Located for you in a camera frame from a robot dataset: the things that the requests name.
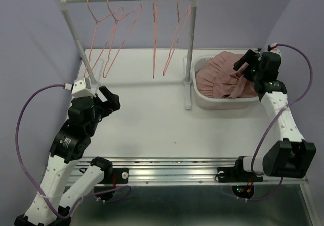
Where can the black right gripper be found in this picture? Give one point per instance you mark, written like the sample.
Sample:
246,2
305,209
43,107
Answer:
251,58

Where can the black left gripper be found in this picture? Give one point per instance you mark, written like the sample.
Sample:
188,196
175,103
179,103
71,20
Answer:
113,104

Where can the dusty pink ruffled dress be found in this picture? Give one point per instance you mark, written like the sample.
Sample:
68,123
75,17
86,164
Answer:
218,79

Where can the pink wire hanger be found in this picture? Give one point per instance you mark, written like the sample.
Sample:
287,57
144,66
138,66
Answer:
95,33
182,20
119,16
155,28

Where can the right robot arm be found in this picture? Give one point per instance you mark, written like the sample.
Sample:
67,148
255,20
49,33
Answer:
282,150

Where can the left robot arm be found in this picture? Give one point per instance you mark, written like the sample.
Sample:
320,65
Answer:
53,203

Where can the white plastic basket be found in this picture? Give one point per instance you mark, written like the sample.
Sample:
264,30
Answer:
212,103

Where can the white clothes rack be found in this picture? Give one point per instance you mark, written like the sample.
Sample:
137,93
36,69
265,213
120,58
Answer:
187,80

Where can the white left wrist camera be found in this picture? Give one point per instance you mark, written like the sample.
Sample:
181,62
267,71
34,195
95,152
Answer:
80,88

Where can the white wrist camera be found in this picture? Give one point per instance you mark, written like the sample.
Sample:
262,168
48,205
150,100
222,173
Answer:
80,88
273,48

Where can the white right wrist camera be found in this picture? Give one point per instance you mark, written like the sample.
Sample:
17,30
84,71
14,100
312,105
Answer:
273,48

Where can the empty pink wire hanger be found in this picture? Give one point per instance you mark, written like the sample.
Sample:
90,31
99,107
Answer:
95,33

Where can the aluminium mounting rail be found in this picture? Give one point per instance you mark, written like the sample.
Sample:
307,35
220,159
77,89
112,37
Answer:
148,171

